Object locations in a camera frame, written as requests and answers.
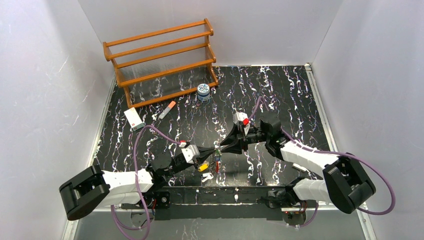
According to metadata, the green tagged key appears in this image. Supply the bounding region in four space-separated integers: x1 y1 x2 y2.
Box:
214 149 222 157

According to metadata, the red handled keyring with keys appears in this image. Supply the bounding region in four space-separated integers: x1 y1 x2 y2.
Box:
197 156 222 183

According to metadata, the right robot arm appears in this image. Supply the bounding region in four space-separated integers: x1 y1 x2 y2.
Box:
220 116 376 214

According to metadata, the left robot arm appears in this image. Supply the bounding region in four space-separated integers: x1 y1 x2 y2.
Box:
58 145 216 221

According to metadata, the white card box right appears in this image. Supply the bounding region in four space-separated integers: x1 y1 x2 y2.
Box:
292 163 307 172

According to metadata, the white card box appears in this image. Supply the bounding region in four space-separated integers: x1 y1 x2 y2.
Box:
292 163 307 172
124 107 145 131

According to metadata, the small blue patterned tin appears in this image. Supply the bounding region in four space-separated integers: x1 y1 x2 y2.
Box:
196 83 211 102

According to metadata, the orange capped marker pen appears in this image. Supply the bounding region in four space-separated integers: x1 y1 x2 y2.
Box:
158 101 176 120

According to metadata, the white card box left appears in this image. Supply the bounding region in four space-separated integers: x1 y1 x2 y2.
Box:
124 107 145 131

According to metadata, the orange wooden shelf rack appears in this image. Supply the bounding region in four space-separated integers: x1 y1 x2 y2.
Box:
102 18 220 108

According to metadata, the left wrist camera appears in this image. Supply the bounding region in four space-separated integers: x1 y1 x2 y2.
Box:
179 141 200 165

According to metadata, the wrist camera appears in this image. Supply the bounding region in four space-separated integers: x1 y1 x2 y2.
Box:
233 111 250 136
179 141 200 165

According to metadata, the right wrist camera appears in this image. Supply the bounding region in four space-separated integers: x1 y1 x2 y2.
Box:
233 111 250 136

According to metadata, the aluminium frame rail front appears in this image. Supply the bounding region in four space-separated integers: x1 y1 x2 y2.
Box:
67 187 369 213

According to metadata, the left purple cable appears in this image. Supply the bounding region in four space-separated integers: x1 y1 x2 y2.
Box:
110 124 186 240

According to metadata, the purple cable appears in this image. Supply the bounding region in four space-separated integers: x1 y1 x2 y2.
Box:
248 96 397 229
110 124 186 240

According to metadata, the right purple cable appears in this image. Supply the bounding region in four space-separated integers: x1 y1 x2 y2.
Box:
248 96 397 229

